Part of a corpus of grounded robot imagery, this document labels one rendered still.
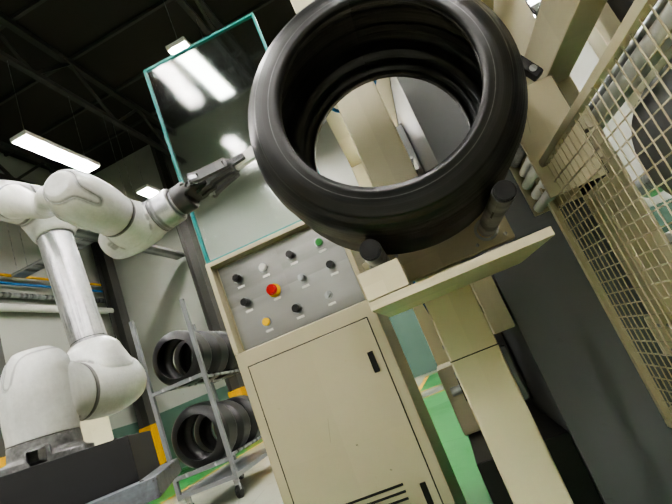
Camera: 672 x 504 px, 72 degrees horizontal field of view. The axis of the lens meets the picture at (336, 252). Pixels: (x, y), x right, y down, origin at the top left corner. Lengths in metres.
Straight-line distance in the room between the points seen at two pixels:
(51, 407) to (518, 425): 1.12
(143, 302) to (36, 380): 11.64
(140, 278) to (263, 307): 11.32
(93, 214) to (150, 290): 11.76
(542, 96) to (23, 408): 1.47
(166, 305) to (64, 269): 10.95
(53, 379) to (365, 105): 1.10
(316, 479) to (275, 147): 1.16
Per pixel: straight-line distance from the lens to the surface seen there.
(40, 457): 1.26
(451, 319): 1.26
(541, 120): 1.34
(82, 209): 1.07
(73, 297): 1.56
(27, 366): 1.33
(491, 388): 1.28
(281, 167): 0.97
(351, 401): 1.66
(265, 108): 1.03
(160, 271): 12.71
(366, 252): 0.92
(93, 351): 1.46
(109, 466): 1.19
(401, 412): 1.64
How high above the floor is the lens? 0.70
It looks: 14 degrees up
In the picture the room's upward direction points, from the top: 22 degrees counter-clockwise
